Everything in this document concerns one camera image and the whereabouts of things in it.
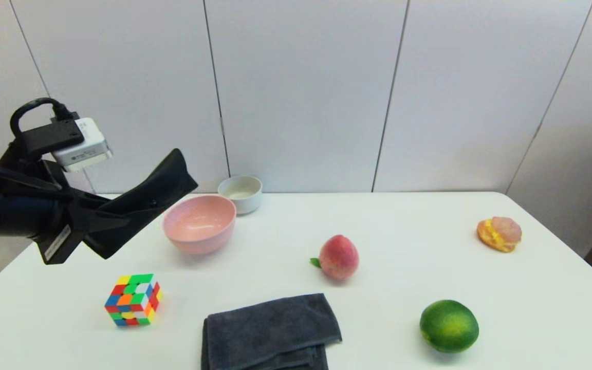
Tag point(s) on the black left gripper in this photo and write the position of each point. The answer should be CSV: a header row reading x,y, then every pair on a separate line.
x,y
72,226

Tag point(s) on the black glasses case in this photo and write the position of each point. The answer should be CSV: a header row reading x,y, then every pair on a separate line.
x,y
157,185

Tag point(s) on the green lime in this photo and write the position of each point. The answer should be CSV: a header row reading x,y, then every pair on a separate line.
x,y
449,326

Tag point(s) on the multicoloured puzzle cube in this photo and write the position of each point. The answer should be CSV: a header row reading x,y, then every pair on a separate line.
x,y
132,300

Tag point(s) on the dark grey folded towel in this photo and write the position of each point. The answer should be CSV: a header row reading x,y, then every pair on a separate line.
x,y
270,329

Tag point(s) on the small white bowl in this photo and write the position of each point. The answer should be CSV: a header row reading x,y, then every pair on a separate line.
x,y
242,198

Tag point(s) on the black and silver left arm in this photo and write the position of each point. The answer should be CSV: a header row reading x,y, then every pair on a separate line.
x,y
3,210

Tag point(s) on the pink peach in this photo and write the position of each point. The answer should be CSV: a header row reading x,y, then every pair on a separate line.
x,y
338,257

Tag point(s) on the cream puff pastry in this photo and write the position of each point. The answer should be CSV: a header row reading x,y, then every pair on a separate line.
x,y
499,234

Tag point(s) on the pink bowl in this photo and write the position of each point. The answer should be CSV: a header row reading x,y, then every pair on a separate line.
x,y
198,226

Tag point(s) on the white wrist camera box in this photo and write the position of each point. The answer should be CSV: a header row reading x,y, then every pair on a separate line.
x,y
88,146

